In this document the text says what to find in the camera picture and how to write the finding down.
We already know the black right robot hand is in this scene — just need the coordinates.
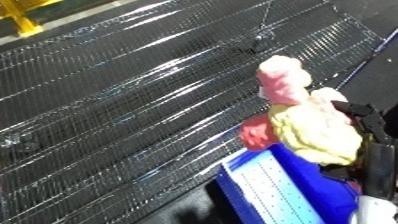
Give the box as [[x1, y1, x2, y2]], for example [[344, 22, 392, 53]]
[[328, 99, 398, 200]]

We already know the pink and yellow soft toy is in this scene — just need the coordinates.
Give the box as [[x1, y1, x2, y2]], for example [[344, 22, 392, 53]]
[[238, 54, 365, 167]]

